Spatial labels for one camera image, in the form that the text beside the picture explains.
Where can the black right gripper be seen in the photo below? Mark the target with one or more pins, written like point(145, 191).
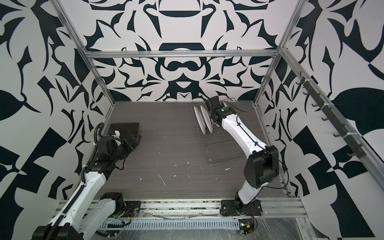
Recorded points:
point(211, 116)

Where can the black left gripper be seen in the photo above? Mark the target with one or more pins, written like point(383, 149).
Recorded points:
point(130, 146)

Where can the dark square plate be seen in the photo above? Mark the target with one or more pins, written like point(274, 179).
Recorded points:
point(125, 129)

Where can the green rimmed round plate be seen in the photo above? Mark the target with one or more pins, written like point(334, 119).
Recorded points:
point(200, 120)

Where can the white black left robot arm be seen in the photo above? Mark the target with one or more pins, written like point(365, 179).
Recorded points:
point(73, 222)

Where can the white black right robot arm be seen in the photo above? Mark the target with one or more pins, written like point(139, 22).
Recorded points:
point(262, 166)

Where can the white plate in rack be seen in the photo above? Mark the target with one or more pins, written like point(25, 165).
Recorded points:
point(207, 119)

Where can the small green circuit board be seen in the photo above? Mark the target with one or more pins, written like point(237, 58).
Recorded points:
point(246, 227)

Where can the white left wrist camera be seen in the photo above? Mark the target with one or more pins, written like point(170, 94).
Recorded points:
point(117, 136)

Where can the wire dish rack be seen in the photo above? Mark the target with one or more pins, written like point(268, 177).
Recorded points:
point(219, 147)

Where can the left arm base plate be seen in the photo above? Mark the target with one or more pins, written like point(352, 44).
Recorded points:
point(129, 210)

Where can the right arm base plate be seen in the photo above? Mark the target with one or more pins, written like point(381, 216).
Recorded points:
point(237, 208)

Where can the white slotted cable duct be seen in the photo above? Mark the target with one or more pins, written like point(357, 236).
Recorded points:
point(175, 224)

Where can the grey wall hook rail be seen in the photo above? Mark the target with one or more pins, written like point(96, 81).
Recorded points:
point(333, 115)

